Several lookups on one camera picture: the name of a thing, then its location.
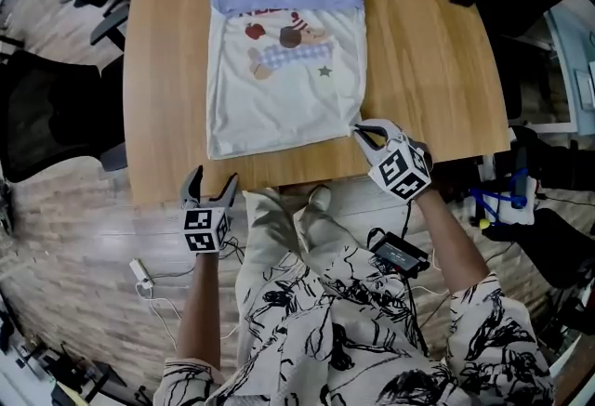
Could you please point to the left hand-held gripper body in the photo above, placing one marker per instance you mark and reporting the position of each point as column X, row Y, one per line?
column 204, row 225

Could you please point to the black box device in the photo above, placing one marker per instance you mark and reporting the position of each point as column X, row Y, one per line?
column 400, row 254

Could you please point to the person's right forearm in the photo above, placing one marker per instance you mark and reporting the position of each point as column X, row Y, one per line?
column 448, row 241

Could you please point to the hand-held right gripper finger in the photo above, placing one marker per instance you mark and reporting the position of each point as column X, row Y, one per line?
column 383, row 125
column 373, row 154

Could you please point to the black mesh office chair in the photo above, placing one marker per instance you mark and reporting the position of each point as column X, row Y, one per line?
column 51, row 111

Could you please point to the small yellow ball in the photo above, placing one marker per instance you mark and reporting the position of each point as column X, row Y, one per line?
column 484, row 223

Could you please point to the white power strip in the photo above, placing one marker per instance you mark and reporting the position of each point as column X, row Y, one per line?
column 141, row 273

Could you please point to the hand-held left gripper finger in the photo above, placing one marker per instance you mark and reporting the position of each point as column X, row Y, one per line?
column 193, row 186
column 227, row 192

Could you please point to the person's black-patterned white shirt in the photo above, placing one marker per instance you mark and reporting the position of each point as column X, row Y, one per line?
column 372, row 348

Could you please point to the person's left forearm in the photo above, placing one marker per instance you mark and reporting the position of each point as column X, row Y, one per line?
column 200, row 311

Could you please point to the person's beige trousers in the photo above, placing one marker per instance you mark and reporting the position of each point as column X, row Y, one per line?
column 274, row 227

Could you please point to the white and blue long-sleeved shirt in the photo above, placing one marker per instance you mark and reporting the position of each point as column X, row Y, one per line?
column 283, row 107

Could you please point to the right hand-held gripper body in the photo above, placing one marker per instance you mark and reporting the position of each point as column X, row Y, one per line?
column 402, row 169

